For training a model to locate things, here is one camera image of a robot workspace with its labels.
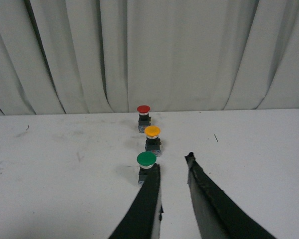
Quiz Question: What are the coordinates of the white pleated curtain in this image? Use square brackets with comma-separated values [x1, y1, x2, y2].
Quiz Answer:
[0, 0, 299, 116]

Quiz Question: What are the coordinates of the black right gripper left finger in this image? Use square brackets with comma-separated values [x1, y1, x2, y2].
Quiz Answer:
[109, 164, 163, 239]

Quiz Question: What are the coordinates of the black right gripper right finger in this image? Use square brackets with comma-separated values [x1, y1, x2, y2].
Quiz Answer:
[185, 152, 274, 239]

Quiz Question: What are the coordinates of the yellow mushroom push button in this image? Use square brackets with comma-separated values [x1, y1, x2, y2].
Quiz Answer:
[144, 125, 161, 157]

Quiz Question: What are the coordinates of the green mushroom push button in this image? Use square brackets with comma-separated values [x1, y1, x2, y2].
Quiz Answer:
[137, 151, 156, 186]

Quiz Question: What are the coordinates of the red mushroom push button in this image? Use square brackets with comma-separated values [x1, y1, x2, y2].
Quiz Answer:
[137, 105, 151, 133]

